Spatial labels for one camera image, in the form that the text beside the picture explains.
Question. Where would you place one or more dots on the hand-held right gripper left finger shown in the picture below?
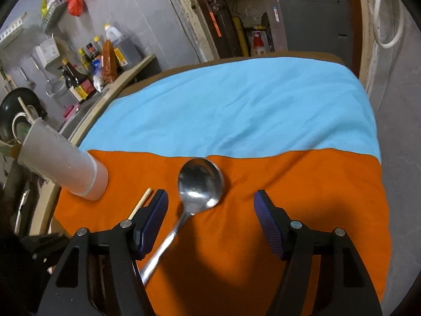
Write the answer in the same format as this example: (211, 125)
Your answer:
(154, 217)

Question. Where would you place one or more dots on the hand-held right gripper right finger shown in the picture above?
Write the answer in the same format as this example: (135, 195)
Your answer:
(268, 223)

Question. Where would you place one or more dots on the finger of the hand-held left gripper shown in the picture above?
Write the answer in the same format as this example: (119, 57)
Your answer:
(42, 247)

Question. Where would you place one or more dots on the large round metal spoon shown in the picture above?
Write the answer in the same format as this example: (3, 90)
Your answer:
(200, 184)

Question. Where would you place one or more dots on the translucent plastic cup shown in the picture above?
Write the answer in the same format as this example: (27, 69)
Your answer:
(62, 161)

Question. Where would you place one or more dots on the orange cloth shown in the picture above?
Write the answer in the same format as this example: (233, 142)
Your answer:
(263, 187)

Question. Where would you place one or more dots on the light blue cloth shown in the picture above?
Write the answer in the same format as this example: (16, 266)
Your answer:
(230, 105)

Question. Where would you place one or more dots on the pink plastic item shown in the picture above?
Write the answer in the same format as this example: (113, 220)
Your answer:
(71, 112)

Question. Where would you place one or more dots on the black wok in sink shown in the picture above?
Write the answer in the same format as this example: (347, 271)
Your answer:
(13, 105)

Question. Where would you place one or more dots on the dark soy sauce bottle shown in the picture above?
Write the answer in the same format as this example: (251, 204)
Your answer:
(82, 85)

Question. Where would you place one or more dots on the blue and white pouch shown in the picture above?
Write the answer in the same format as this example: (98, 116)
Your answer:
(98, 77)

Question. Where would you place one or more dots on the metal strainer ladle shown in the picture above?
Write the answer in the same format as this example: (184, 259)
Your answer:
(54, 87)

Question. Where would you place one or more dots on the orange-red sauce pouch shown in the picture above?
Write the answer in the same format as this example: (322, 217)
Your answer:
(109, 62)

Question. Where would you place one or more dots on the small yellow-capped bottle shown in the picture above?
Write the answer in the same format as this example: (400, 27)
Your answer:
(85, 61)

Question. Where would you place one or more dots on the red and white bag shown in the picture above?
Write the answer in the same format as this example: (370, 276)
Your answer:
(258, 41)

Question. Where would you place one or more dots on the grey metal cabinet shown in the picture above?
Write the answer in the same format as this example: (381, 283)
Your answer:
(312, 23)

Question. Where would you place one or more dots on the red plastic bag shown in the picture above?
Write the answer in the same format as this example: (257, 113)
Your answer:
(75, 3)

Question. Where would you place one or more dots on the white wall box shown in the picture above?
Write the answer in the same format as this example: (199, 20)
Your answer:
(47, 51)

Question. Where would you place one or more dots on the metal wall rack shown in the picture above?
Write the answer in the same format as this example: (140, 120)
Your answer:
(54, 14)

